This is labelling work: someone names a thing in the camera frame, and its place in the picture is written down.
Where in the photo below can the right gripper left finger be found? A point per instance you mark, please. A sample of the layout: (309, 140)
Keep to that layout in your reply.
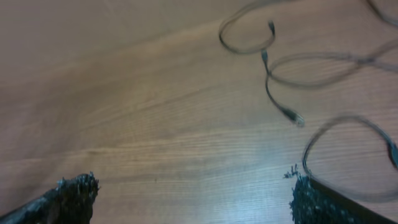
(70, 202)

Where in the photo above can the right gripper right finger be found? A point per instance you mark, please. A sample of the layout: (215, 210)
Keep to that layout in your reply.
(314, 203)

